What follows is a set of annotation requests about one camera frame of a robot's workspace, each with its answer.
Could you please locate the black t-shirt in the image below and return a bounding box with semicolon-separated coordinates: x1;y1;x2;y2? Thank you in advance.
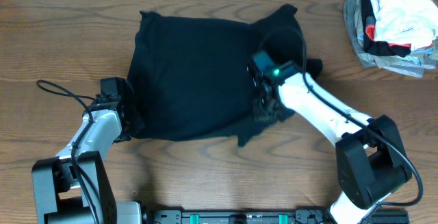
127;4;323;146

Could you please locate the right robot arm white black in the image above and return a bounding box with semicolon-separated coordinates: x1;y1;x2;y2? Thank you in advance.
247;60;413;223

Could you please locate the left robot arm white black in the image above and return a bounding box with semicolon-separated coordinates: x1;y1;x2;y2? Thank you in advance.
31;77;147;223

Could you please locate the pile of clothes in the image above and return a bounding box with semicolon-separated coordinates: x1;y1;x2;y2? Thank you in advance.
344;0;437;77

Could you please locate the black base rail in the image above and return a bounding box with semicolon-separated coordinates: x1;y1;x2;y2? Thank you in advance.
146;208;410;224

